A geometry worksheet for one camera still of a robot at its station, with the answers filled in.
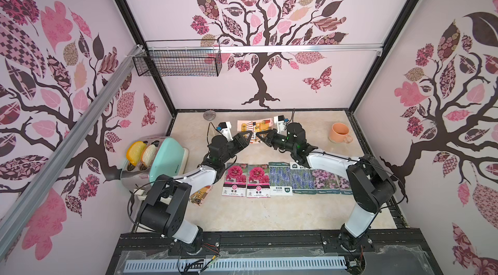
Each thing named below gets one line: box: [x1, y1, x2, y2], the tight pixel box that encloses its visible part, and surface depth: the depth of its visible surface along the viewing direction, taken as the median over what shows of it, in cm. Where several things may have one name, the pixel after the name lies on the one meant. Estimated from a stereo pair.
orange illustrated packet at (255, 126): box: [237, 118, 274, 144], surface depth 86 cm
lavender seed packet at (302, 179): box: [289, 161, 318, 195], surface depth 92 cm
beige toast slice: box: [142, 143, 157, 168], surface depth 81 cm
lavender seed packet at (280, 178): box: [268, 161, 294, 196], surface depth 92 cm
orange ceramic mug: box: [329, 122, 353, 144], surface depth 102 cm
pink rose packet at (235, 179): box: [221, 162, 249, 198], surface depth 92 cm
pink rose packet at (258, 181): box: [247, 164, 271, 199], surface depth 92 cm
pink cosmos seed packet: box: [311, 169, 341, 195], surface depth 90 cm
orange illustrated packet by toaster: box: [189, 185, 213, 206], surface depth 87 cm
